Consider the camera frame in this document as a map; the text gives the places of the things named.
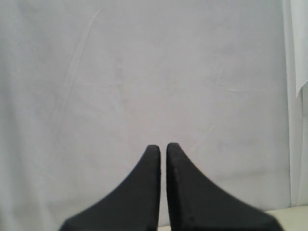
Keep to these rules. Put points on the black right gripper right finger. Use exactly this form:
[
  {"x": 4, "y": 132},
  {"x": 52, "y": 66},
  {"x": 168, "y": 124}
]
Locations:
[{"x": 195, "y": 203}]

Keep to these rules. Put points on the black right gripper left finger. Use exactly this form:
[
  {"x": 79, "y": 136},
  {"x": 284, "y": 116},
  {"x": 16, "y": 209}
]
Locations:
[{"x": 132, "y": 206}]

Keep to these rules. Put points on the white background curtain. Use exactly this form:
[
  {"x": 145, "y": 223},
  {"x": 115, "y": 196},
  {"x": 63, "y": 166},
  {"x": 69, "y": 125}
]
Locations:
[{"x": 86, "y": 85}]

